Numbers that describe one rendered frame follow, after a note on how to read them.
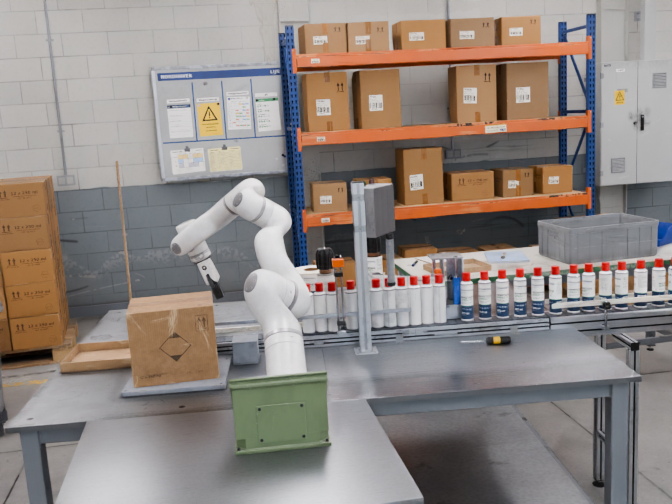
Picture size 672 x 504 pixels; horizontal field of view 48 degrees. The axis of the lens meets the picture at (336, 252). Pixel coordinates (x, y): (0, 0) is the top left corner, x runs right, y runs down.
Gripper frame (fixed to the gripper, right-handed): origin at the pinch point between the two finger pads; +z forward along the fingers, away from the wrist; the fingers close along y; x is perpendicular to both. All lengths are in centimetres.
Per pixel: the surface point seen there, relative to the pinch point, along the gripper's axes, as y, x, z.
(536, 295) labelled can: -2, -119, 54
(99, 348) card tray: 13, 58, 3
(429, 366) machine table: -39, -65, 49
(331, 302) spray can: -3.0, -40.3, 21.6
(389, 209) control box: -8, -76, -5
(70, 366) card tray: -13, 62, 1
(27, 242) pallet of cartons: 266, 157, -45
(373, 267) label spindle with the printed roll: 56, -64, 29
